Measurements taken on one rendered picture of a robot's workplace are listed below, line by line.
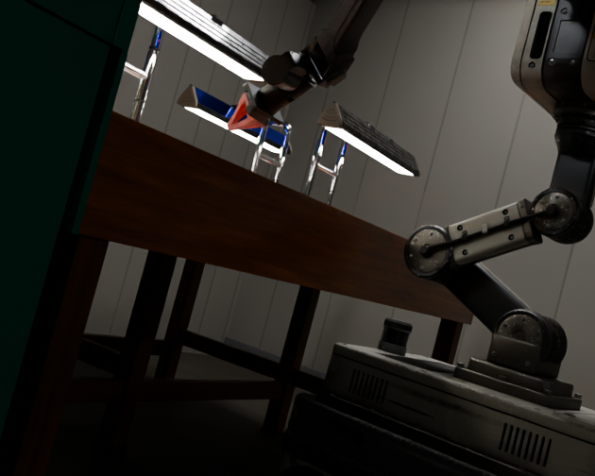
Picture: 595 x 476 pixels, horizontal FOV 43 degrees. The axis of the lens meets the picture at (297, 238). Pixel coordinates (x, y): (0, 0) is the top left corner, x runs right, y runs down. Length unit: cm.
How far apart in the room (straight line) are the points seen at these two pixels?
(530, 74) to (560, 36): 9
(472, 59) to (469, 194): 70
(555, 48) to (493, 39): 230
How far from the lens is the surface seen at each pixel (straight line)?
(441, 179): 385
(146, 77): 186
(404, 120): 407
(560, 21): 172
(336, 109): 223
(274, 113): 154
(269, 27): 446
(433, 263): 178
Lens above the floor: 61
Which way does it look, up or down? 2 degrees up
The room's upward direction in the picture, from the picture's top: 15 degrees clockwise
